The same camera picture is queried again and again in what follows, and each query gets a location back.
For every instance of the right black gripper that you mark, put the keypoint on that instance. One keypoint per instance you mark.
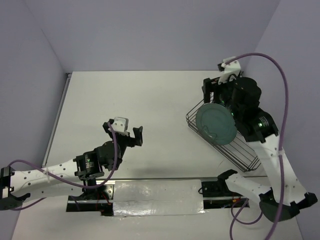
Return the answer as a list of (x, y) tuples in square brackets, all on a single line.
[(206, 89)]

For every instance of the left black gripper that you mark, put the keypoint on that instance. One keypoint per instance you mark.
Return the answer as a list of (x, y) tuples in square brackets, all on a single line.
[(137, 140)]

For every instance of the grey-blue round plate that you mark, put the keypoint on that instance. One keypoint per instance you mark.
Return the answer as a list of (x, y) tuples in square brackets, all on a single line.
[(215, 124)]

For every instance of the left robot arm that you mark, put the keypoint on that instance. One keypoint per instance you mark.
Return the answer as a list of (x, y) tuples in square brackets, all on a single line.
[(76, 178)]

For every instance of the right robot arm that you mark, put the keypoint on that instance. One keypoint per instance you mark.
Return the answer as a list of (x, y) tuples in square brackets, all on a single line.
[(233, 107)]

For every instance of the silver taped panel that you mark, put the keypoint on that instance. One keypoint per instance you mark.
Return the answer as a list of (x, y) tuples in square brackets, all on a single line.
[(157, 198)]

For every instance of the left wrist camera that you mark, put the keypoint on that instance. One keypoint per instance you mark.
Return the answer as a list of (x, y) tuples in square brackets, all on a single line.
[(120, 125)]

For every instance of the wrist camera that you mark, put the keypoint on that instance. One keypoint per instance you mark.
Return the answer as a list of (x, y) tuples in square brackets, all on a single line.
[(120, 125), (229, 68)]

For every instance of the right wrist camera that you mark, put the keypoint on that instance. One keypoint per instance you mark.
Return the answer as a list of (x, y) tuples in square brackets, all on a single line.
[(229, 68)]

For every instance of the wire dish rack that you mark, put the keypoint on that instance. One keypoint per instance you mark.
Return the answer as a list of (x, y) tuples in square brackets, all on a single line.
[(232, 147)]

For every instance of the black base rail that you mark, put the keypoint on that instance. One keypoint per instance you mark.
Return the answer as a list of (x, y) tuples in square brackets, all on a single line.
[(214, 192)]

